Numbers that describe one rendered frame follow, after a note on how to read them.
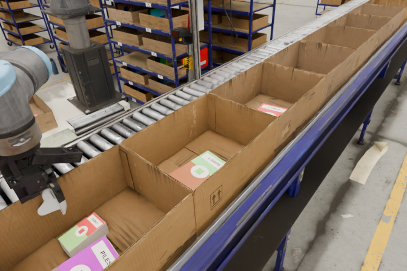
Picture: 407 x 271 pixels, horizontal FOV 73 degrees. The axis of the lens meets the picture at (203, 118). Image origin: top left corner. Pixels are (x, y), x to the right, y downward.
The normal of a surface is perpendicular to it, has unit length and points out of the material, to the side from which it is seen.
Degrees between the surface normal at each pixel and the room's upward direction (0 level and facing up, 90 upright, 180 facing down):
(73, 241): 0
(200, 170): 0
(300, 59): 90
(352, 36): 89
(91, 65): 90
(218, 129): 89
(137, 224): 1
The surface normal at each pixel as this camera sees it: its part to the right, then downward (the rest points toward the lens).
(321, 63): -0.65, 0.42
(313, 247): -0.04, -0.84
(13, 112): 0.83, 0.27
